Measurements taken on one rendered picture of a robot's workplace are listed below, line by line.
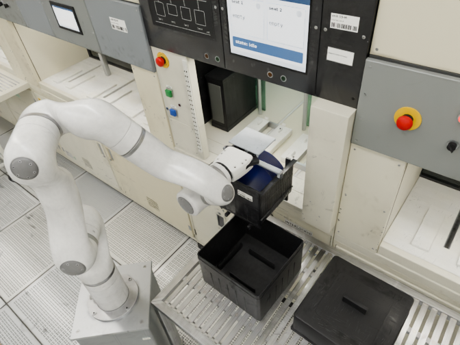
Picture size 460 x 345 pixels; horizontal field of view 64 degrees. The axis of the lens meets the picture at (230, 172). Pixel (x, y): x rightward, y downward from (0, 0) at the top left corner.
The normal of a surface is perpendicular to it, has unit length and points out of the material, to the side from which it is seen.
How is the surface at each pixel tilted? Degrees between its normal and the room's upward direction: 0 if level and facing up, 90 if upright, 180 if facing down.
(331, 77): 90
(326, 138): 90
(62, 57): 90
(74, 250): 63
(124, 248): 0
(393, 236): 0
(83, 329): 0
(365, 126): 90
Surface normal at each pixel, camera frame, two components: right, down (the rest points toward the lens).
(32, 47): 0.78, 0.38
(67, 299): -0.08, -0.72
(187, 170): 0.01, -0.32
